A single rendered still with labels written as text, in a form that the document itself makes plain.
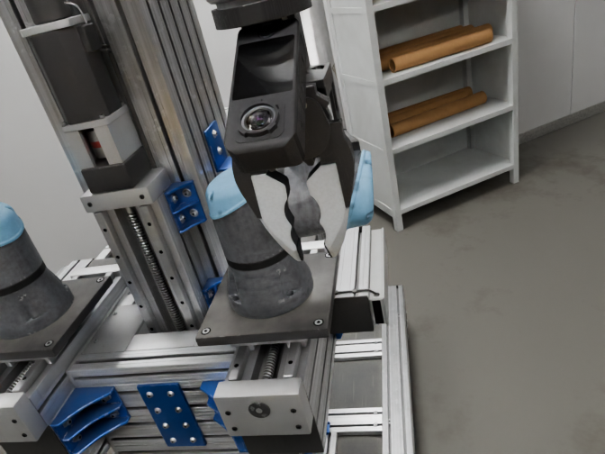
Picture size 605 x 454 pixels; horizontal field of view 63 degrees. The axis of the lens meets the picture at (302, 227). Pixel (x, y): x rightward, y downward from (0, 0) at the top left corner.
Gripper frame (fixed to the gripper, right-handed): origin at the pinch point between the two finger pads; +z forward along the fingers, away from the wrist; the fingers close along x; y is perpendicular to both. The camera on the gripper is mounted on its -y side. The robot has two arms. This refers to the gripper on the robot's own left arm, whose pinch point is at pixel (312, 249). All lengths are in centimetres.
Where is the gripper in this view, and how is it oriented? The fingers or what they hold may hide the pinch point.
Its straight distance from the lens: 42.7
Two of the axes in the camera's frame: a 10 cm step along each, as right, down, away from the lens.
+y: 1.3, -5.0, 8.5
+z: 2.1, 8.6, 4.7
